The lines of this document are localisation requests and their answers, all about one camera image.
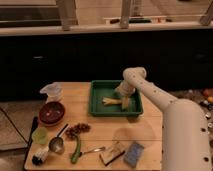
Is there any clear measuring cup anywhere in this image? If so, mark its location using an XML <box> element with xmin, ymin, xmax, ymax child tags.
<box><xmin>40</xmin><ymin>82</ymin><xmax>62</xmax><ymax>102</ymax></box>

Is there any yellow toy banana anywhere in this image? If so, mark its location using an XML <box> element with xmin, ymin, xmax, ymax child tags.
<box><xmin>102</xmin><ymin>97</ymin><xmax>122</xmax><ymax>105</ymax></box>

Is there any green plastic tray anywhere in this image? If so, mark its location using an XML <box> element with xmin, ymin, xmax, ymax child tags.
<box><xmin>88</xmin><ymin>80</ymin><xmax>143</xmax><ymax>117</ymax></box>

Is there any metal measuring scoop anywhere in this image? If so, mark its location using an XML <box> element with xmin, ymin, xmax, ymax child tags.
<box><xmin>49</xmin><ymin>125</ymin><xmax>68</xmax><ymax>154</ymax></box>

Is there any brown pine cone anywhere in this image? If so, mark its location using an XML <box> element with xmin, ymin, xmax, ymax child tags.
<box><xmin>65</xmin><ymin>123</ymin><xmax>91</xmax><ymax>140</ymax></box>

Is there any dark red bowl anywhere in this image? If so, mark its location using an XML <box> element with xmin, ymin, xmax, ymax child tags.
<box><xmin>39</xmin><ymin>101</ymin><xmax>65</xmax><ymax>126</ymax></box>

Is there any blue sponge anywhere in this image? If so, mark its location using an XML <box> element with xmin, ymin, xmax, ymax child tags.
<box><xmin>124</xmin><ymin>142</ymin><xmax>144</xmax><ymax>168</ymax></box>

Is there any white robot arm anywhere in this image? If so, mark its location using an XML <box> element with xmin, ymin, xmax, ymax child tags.
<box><xmin>116</xmin><ymin>67</ymin><xmax>212</xmax><ymax>171</ymax></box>

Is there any small green cup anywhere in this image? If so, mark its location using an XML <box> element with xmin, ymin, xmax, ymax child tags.
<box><xmin>32</xmin><ymin>127</ymin><xmax>48</xmax><ymax>145</ymax></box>

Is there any wooden block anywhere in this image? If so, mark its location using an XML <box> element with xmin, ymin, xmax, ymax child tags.
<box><xmin>99</xmin><ymin>142</ymin><xmax>125</xmax><ymax>166</ymax></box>

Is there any green toy chili pepper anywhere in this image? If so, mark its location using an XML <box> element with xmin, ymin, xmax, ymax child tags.
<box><xmin>70</xmin><ymin>136</ymin><xmax>81</xmax><ymax>164</ymax></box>

